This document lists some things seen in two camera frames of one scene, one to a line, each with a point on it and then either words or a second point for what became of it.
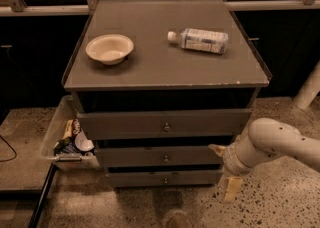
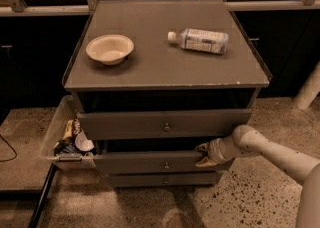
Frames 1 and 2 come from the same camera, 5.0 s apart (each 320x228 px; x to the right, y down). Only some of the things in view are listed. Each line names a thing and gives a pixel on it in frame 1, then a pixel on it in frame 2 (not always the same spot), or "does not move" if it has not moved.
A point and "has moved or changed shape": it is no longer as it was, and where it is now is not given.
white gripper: (230, 160) -> (215, 152)
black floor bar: (38, 209) does not move
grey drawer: (156, 156) has moved or changed shape
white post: (309, 89) does not move
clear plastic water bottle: (201, 39) does not move
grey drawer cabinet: (159, 82) does not move
